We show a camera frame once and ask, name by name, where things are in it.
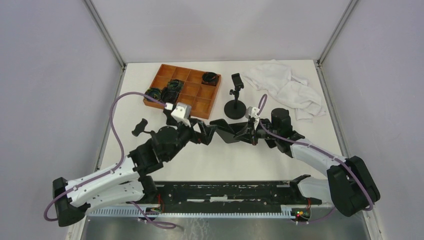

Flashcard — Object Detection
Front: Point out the black round base phone stand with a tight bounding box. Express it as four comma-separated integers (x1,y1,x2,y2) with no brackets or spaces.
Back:
224,73,247,120

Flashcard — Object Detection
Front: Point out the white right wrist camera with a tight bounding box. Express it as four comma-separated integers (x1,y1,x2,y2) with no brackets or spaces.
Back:
245,106,261,121

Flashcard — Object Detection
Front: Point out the rolled green patterned tie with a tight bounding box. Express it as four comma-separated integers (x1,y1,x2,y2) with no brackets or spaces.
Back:
166,79,184,93

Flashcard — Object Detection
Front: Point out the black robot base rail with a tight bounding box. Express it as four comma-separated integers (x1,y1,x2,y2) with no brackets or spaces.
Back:
138,180,322,214

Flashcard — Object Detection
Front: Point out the rolled tie top right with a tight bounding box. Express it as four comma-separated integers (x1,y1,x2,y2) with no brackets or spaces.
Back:
201,72,220,87

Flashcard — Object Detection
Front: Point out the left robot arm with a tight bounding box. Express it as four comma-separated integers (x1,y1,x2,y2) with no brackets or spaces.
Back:
52,118,217,227

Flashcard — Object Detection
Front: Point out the white crumpled cloth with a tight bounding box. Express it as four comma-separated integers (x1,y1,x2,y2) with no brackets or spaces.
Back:
240,59,327,122

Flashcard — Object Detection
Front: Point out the white slotted cable duct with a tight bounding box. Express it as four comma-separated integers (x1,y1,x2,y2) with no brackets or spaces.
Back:
88,205,297,220

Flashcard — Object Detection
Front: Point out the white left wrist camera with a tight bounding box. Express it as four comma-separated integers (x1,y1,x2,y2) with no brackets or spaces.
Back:
163,102,192,127

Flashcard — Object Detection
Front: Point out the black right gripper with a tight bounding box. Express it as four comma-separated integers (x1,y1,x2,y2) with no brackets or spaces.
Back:
233,119,280,146

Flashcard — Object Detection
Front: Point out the rolled blue yellow tie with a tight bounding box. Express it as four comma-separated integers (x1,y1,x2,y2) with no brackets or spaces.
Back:
144,87,162,103

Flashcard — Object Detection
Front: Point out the rolled dark patterned tie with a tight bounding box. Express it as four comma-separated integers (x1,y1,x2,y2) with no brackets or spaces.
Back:
160,87,180,104

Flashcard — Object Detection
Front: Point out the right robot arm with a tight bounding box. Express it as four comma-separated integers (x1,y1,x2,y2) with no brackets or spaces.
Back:
210,107,381,217

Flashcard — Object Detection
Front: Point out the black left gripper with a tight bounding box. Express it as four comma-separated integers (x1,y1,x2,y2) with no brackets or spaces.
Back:
165,117,217,161

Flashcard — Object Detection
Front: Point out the orange wooden compartment tray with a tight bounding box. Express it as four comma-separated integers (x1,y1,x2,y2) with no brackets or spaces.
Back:
143,64,222,120

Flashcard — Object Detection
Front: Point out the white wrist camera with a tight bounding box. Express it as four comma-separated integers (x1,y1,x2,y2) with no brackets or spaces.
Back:
245,106,261,121
163,102,192,127

